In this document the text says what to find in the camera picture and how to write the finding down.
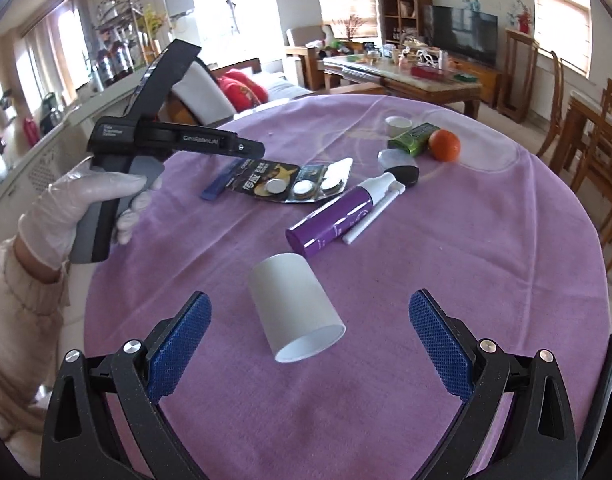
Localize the wooden dining table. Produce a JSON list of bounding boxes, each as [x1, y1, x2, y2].
[[561, 91, 612, 196]]

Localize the wooden armchair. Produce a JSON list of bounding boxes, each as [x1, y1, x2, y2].
[[285, 25, 337, 91]]

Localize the wooden coffee table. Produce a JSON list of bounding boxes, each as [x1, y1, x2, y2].
[[323, 52, 482, 118]]

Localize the green foil packet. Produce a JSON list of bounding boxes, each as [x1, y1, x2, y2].
[[387, 122, 442, 157]]

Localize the metal bottle rack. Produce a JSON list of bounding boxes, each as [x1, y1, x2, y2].
[[93, 2, 152, 88]]

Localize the striped window blind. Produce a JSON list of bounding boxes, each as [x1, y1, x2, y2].
[[530, 0, 594, 78], [313, 0, 377, 41]]

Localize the red cushion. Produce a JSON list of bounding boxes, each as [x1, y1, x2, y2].
[[217, 71, 269, 111]]

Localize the wooden bookshelf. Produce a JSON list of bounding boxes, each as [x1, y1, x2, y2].
[[376, 0, 432, 43]]

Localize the black coin battery card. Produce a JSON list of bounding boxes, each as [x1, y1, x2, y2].
[[221, 157, 354, 204]]

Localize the purple tablecloth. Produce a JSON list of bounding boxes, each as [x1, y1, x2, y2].
[[83, 92, 612, 480]]

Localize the black round compact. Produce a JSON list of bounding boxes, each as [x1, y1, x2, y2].
[[386, 162, 421, 189]]

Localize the blue tube sachet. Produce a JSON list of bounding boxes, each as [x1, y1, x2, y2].
[[202, 162, 243, 200]]

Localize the person's left forearm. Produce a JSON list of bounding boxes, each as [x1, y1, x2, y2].
[[0, 237, 72, 461]]

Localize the curved back wooden chair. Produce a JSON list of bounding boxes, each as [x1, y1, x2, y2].
[[536, 50, 570, 157]]

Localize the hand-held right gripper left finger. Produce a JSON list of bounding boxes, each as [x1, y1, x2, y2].
[[40, 290, 213, 480]]

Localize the white plastic stick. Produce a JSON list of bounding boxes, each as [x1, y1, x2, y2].
[[342, 182, 406, 246]]

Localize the orange fruit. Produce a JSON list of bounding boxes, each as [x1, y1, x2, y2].
[[428, 129, 462, 162]]

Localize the flat screen television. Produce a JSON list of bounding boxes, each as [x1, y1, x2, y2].
[[423, 4, 499, 67]]

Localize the wooden television stand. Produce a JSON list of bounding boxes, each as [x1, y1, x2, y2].
[[448, 55, 502, 108]]

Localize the grey paper cup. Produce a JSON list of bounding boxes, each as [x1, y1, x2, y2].
[[248, 254, 347, 364]]

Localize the person's left hand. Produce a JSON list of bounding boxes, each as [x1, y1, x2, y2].
[[17, 156, 163, 272]]

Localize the yellow flowers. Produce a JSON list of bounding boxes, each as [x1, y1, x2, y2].
[[136, 4, 168, 56]]

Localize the wooden sofa with white cushions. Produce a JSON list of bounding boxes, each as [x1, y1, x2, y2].
[[168, 57, 312, 128]]

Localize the tall wooden plant stand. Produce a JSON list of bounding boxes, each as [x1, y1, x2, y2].
[[501, 27, 539, 123]]

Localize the small white cup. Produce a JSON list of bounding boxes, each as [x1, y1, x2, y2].
[[384, 115, 413, 139]]

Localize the wooden dining chair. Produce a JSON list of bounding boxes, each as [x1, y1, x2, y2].
[[571, 77, 612, 233]]

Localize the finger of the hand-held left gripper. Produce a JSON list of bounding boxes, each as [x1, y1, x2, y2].
[[130, 39, 203, 122]]

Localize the clear round lid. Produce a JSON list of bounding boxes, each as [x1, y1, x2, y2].
[[377, 149, 417, 171]]

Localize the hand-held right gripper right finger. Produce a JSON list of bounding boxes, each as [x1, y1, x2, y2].
[[407, 288, 579, 480]]

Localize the purple spray bottle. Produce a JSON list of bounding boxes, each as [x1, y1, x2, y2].
[[285, 172, 407, 260]]

